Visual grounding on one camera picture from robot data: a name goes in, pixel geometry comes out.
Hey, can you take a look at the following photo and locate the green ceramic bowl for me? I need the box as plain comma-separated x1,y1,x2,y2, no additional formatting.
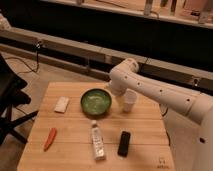
80,88,112,116

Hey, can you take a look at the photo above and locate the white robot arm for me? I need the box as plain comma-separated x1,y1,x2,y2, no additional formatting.
109,58,213,171

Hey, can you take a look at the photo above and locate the black remote control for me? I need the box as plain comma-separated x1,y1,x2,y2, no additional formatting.
117,131,131,157

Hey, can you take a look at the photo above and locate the white rectangular sponge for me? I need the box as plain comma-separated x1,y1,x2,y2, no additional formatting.
54,97,69,113

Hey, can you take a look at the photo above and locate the orange carrot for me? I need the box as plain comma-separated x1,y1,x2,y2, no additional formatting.
43,128,57,151

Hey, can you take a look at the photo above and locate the black office chair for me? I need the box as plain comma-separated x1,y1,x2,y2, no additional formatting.
0,53,38,145

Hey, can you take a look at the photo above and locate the black floor cable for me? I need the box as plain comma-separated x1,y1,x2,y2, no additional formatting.
3,39,44,75

